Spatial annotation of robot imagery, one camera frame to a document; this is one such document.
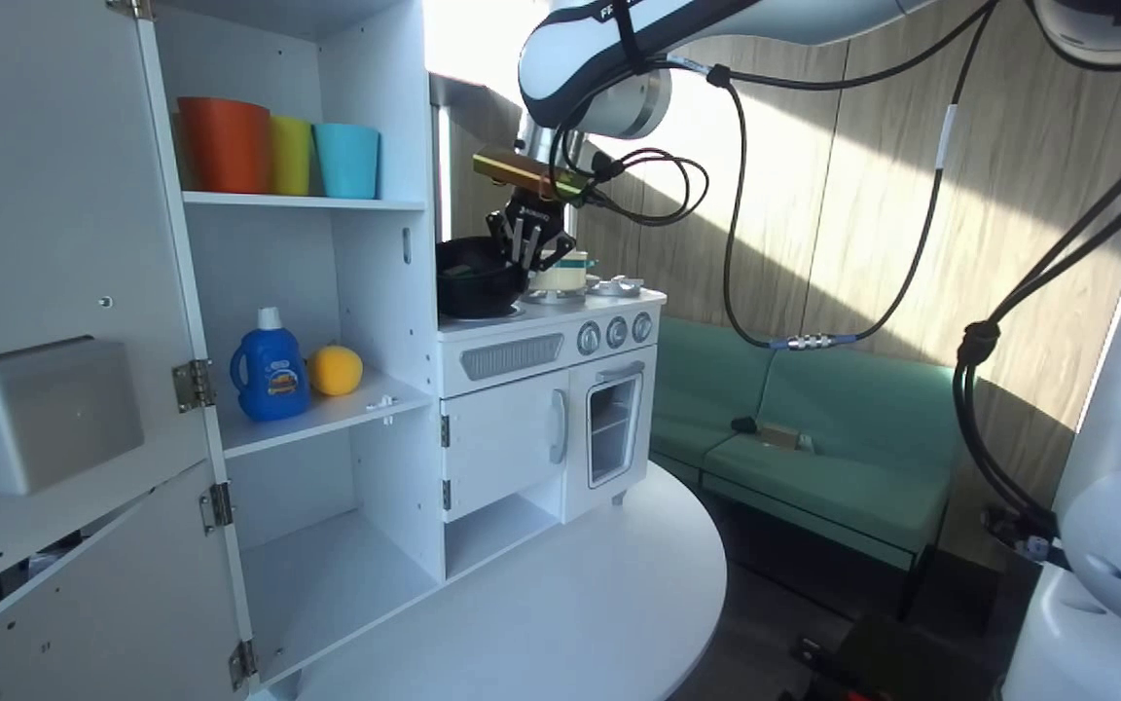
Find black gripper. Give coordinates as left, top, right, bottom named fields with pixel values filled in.
left=486, top=188, right=578, bottom=272

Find black bowl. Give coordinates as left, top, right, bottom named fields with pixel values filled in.
left=437, top=237, right=527, bottom=317

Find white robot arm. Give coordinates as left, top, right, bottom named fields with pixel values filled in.
left=518, top=0, right=1121, bottom=701

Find white bowl green stripe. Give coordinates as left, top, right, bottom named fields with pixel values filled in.
left=546, top=247, right=588, bottom=298

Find teal cup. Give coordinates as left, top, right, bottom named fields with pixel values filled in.
left=315, top=121, right=383, bottom=199

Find yellow lemon toy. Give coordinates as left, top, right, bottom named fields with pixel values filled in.
left=312, top=343, right=368, bottom=398

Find yellow-green cup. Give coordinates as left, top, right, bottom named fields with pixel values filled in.
left=274, top=115, right=315, bottom=195

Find white toy kitchen set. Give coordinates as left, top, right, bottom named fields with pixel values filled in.
left=151, top=0, right=662, bottom=691

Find blue detergent bottle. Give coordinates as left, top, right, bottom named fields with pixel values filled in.
left=230, top=307, right=312, bottom=423

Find orange cup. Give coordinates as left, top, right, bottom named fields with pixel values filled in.
left=178, top=95, right=274, bottom=195

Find round white table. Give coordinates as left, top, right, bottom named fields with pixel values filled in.
left=270, top=465, right=730, bottom=701

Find green bench couch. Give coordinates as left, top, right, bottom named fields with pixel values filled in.
left=652, top=316, right=962, bottom=573

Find white cabinet door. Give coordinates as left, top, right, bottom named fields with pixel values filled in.
left=0, top=0, right=247, bottom=701

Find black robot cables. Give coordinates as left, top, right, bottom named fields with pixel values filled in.
left=546, top=0, right=1121, bottom=547

